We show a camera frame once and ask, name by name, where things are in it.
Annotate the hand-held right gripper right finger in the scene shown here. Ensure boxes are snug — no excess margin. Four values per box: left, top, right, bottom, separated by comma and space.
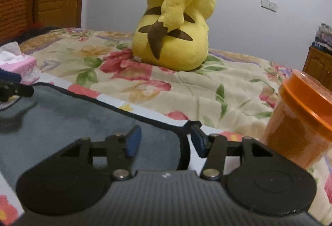
190, 124, 273, 180

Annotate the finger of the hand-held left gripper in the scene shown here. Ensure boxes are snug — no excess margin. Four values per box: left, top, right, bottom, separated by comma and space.
0, 83, 35, 103
0, 71, 22, 84

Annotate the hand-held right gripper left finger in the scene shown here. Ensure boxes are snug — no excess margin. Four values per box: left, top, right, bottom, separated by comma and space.
59, 125, 142, 181

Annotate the grey towel with black edge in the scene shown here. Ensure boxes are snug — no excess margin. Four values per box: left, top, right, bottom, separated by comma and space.
0, 82, 202, 191

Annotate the pink tissue box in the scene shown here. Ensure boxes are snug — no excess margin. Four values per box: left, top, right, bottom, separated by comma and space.
0, 43, 41, 86

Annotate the white printed cloth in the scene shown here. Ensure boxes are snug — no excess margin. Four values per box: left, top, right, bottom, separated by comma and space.
0, 73, 262, 226

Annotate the floral bed blanket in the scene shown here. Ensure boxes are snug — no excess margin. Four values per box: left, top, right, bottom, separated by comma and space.
18, 28, 332, 226

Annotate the orange plastic jar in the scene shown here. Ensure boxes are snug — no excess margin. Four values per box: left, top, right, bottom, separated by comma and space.
259, 69, 332, 169

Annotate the yellow plush toy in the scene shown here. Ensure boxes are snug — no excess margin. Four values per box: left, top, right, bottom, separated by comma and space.
132, 0, 239, 71

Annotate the wooden cabinet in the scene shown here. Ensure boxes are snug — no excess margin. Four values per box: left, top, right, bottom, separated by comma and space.
302, 45, 332, 85

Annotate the stack of books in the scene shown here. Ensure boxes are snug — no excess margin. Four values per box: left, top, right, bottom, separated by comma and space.
313, 23, 332, 53

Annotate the white wall socket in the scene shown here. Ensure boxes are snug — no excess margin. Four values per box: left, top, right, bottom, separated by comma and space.
261, 0, 278, 12

